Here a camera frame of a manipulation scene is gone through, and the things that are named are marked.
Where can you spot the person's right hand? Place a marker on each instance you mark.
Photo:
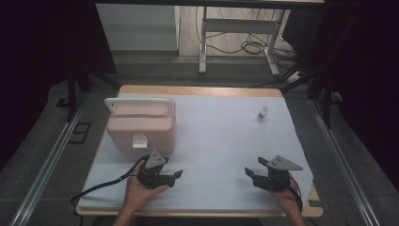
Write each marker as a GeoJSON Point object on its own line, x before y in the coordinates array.
{"type": "Point", "coordinates": [288, 199]}

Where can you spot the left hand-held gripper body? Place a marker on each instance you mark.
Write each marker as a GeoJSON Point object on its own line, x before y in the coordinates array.
{"type": "Point", "coordinates": [153, 161]}

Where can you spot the white cabinet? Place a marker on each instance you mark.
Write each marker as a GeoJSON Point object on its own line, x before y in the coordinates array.
{"type": "Point", "coordinates": [138, 28]}

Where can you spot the black metal stand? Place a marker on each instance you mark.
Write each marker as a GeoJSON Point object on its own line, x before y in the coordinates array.
{"type": "Point", "coordinates": [71, 94]}
{"type": "Point", "coordinates": [327, 103]}

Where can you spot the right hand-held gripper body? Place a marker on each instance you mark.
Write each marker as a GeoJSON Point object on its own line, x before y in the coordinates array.
{"type": "Point", "coordinates": [279, 163]}

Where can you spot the white metal desk frame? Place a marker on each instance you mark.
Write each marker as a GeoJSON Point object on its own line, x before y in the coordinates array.
{"type": "Point", "coordinates": [238, 25]}

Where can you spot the small white dropper bottle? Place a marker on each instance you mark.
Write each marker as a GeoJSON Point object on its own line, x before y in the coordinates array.
{"type": "Point", "coordinates": [262, 115]}

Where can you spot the white power strip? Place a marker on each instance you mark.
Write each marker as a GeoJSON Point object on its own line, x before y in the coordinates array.
{"type": "Point", "coordinates": [295, 77]}

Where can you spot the aluminium floor rail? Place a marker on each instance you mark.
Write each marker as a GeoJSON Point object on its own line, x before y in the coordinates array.
{"type": "Point", "coordinates": [343, 163]}
{"type": "Point", "coordinates": [48, 163]}

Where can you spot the pink plastic lidded box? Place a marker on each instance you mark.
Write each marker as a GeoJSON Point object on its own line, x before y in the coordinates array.
{"type": "Point", "coordinates": [141, 125]}

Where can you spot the person's left hand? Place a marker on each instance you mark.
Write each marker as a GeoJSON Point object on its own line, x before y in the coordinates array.
{"type": "Point", "coordinates": [135, 193]}

